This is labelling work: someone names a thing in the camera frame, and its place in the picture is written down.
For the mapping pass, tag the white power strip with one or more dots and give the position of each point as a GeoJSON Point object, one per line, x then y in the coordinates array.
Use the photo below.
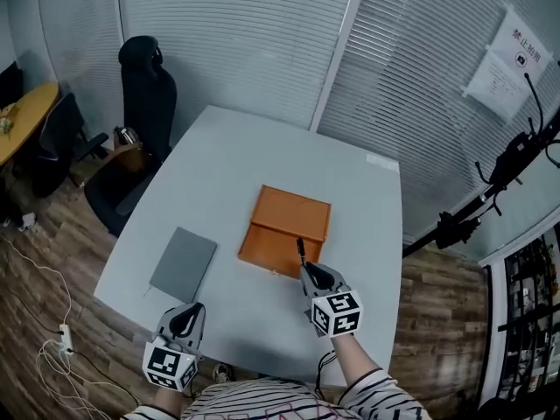
{"type": "Point", "coordinates": [66, 338]}

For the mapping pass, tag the person's left forearm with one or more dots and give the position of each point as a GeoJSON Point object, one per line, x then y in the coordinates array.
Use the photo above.
{"type": "Point", "coordinates": [168, 403]}

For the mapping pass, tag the orange box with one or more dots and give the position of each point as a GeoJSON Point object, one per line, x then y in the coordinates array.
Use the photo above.
{"type": "Point", "coordinates": [289, 214]}

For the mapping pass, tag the black coat rack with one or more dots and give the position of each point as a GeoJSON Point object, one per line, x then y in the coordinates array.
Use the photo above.
{"type": "Point", "coordinates": [490, 191]}

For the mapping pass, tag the round wooden table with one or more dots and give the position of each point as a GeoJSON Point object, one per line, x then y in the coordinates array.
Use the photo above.
{"type": "Point", "coordinates": [30, 121]}

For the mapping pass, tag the white text sheet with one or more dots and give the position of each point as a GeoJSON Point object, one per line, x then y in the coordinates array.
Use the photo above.
{"type": "Point", "coordinates": [496, 88]}

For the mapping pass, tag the white notice with red print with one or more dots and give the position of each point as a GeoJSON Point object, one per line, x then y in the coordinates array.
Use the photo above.
{"type": "Point", "coordinates": [525, 46]}

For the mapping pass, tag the clear tape patch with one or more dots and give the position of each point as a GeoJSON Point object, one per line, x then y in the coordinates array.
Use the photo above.
{"type": "Point", "coordinates": [382, 162]}

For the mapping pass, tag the metal bottle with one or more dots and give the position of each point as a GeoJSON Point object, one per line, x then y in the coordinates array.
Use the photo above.
{"type": "Point", "coordinates": [125, 135]}

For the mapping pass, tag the person's shoe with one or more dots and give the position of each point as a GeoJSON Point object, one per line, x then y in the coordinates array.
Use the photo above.
{"type": "Point", "coordinates": [221, 372]}

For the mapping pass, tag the brown bag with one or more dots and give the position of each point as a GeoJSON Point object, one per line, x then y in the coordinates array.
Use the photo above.
{"type": "Point", "coordinates": [129, 158]}

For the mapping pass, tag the black pen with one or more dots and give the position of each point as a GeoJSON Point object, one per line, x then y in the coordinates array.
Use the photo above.
{"type": "Point", "coordinates": [301, 249]}

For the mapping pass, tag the black office chair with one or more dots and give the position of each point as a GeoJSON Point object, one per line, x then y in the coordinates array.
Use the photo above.
{"type": "Point", "coordinates": [146, 99]}

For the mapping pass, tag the person's right forearm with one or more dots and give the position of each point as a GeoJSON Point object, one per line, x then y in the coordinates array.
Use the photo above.
{"type": "Point", "coordinates": [354, 361]}

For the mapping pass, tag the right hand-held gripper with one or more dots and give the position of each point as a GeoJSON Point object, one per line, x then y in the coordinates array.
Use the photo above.
{"type": "Point", "coordinates": [337, 315]}

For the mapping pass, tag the dark grey chair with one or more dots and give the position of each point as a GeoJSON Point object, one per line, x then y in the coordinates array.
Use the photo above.
{"type": "Point", "coordinates": [57, 147]}

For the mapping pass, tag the black high-back chair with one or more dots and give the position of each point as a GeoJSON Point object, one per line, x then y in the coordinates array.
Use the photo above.
{"type": "Point", "coordinates": [11, 83]}

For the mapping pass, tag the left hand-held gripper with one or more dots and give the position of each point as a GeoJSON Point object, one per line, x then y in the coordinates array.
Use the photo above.
{"type": "Point", "coordinates": [168, 363]}

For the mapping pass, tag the black display shelf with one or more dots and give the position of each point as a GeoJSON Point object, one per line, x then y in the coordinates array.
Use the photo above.
{"type": "Point", "coordinates": [525, 322]}

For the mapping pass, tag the black hanging bag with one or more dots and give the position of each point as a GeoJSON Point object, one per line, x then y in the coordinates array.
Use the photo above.
{"type": "Point", "coordinates": [514, 151]}

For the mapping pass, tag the person's striped shirt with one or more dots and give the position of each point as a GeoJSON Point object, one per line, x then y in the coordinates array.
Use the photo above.
{"type": "Point", "coordinates": [262, 403]}

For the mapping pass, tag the grey notebook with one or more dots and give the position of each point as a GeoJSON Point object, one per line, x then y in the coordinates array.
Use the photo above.
{"type": "Point", "coordinates": [184, 263]}

